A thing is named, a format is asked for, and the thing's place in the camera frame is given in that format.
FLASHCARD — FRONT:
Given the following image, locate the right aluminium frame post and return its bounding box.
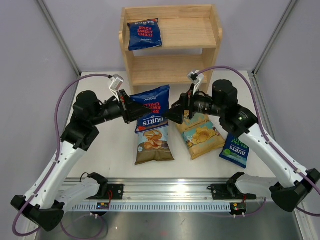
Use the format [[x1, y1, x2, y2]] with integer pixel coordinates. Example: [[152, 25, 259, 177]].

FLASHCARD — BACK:
[[251, 0, 300, 77]]

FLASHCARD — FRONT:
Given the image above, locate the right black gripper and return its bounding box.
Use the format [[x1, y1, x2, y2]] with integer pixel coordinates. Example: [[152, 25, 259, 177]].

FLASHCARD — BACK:
[[162, 83, 225, 125]]

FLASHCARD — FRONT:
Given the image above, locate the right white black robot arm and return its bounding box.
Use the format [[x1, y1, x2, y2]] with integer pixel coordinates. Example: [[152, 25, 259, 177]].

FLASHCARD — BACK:
[[164, 79, 320, 212]]

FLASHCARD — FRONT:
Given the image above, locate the blue Burts chilli bag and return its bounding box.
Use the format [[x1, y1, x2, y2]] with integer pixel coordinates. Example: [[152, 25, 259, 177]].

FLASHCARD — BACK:
[[127, 18, 163, 51], [130, 85, 170, 134]]

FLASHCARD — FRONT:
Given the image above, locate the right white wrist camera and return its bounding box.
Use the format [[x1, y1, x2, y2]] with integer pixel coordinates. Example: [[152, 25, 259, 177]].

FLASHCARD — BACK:
[[187, 70, 205, 94]]

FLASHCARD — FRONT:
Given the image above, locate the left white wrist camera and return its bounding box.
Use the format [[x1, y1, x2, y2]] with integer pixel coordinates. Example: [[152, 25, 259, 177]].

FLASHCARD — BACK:
[[109, 74, 124, 98]]

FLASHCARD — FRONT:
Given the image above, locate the blue green Burts vinegar bag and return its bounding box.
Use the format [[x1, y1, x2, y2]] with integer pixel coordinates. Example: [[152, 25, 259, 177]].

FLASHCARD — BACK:
[[219, 133, 250, 169]]

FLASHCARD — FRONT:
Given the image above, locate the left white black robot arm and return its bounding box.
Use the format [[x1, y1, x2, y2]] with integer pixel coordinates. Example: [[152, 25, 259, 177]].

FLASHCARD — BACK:
[[11, 90, 151, 232]]

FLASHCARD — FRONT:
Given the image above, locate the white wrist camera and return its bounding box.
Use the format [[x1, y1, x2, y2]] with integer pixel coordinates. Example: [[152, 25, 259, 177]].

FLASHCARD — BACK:
[[187, 70, 205, 94], [109, 74, 124, 98]]

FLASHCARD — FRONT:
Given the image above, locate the light blue cassava chips bag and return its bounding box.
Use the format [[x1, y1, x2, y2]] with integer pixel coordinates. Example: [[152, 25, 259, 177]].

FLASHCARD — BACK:
[[135, 126, 175, 165]]

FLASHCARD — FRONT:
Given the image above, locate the left aluminium frame post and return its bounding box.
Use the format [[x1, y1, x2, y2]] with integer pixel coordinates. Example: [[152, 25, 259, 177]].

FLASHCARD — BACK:
[[35, 0, 82, 77]]

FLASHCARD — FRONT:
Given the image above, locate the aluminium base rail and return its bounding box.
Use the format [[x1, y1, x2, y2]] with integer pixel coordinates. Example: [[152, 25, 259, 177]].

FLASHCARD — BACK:
[[33, 177, 306, 213]]

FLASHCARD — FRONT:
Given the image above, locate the yellow kettle chips bag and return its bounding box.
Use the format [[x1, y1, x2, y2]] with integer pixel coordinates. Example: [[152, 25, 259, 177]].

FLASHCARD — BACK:
[[176, 110, 225, 160]]

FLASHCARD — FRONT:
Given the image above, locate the aluminium frame post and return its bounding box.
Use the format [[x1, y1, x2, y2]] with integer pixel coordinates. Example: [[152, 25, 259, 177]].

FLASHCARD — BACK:
[[251, 0, 300, 77], [35, 0, 82, 77]]

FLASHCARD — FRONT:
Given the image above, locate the wooden two-tier shelf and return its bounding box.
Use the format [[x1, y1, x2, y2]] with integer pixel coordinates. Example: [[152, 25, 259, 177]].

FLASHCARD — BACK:
[[118, 4, 223, 94]]

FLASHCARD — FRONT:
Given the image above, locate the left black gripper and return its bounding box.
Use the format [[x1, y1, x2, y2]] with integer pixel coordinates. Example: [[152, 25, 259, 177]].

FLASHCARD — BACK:
[[90, 89, 152, 126]]

